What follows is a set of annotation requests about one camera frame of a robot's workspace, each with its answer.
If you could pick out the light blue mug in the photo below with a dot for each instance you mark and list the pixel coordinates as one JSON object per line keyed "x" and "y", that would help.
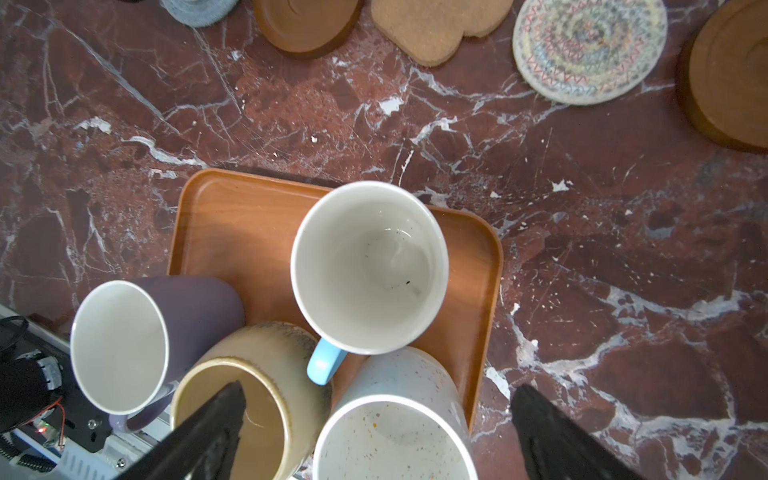
{"x": 369, "y": 271}

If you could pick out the aluminium front rail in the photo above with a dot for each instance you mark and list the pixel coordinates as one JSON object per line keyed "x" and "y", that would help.
{"x": 92, "y": 448}

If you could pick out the right wired circuit board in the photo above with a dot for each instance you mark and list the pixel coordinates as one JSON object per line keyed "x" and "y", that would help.
{"x": 33, "y": 386}

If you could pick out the orange plastic tray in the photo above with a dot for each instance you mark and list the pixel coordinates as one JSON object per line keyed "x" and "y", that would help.
{"x": 240, "y": 228}

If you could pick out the large round wooden coaster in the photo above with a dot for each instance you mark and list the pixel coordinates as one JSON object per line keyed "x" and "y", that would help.
{"x": 722, "y": 77}

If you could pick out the purple mug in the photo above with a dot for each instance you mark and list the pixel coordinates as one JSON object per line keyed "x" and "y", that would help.
{"x": 133, "y": 341}

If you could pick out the grey round coaster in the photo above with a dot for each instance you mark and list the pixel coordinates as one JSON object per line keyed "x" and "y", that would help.
{"x": 198, "y": 13}

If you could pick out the woven round coaster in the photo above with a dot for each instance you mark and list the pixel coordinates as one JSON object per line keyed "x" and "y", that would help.
{"x": 586, "y": 52}

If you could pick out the beige glazed mug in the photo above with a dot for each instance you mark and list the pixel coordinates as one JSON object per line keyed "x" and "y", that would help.
{"x": 285, "y": 411}

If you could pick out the white speckled mug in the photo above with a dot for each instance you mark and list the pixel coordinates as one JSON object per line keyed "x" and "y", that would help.
{"x": 400, "y": 418}

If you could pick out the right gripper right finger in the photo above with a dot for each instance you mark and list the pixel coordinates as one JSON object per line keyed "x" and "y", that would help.
{"x": 555, "y": 447}

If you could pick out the cork flower coaster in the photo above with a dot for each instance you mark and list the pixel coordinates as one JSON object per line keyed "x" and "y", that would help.
{"x": 430, "y": 32}

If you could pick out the small round wooden coaster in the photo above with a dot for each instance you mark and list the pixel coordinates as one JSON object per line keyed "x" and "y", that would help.
{"x": 306, "y": 29}

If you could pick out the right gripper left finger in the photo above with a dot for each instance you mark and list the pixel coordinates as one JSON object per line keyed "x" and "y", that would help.
{"x": 203, "y": 447}

